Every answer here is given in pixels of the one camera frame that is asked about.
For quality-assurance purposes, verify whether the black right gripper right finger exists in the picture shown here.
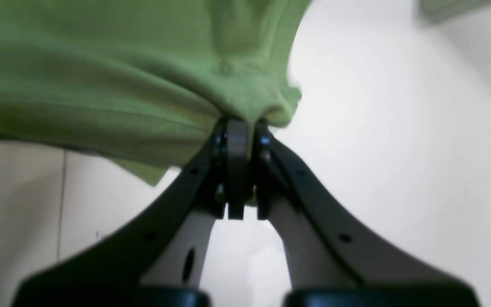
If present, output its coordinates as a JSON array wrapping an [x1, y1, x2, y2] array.
[[228, 120, 479, 307]]

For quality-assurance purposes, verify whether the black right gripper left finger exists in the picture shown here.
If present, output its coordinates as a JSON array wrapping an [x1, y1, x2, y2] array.
[[12, 120, 240, 307]]

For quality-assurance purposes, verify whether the green t-shirt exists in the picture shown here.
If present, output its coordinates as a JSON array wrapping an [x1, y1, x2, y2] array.
[[0, 0, 311, 185]]

